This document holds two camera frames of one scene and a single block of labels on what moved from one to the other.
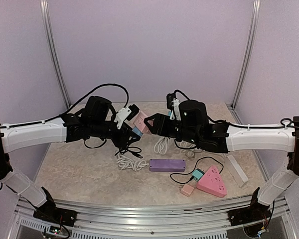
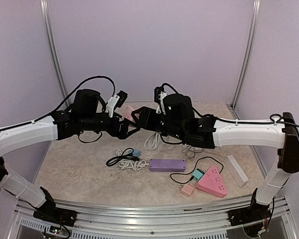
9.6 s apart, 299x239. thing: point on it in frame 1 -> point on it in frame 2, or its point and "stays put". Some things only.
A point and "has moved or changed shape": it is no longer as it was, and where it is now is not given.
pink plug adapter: (186, 189) stays put
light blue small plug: (137, 131) has moved or changed shape
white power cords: (124, 163) stays put
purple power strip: (167, 165) stays put
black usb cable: (192, 177) stays put
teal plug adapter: (198, 174) stays put
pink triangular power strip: (213, 182) stays put
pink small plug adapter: (139, 123) has moved or changed shape
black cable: (132, 150) -> (128, 153)
